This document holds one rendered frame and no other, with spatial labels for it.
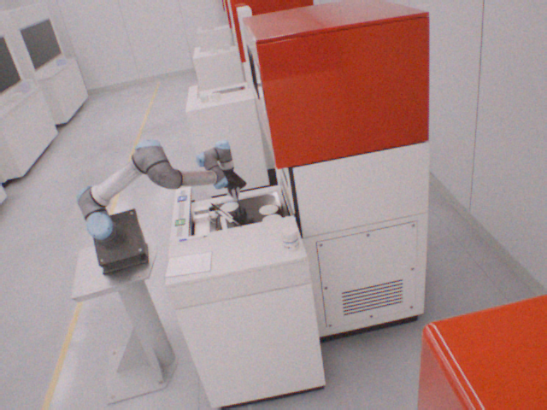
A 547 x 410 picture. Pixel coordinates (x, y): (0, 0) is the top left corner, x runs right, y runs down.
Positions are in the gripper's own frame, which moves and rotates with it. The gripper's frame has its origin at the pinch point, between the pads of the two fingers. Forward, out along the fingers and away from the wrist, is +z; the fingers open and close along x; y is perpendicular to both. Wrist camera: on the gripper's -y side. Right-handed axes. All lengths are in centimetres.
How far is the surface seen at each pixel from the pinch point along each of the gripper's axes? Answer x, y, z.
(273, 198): -11.5, -17.3, 1.5
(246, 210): 4.9, -11.1, 1.6
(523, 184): -122, -126, 26
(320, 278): -1, -51, 38
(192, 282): 66, -34, -3
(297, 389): 41, -59, 82
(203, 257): 53, -28, -5
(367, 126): -22, -72, -44
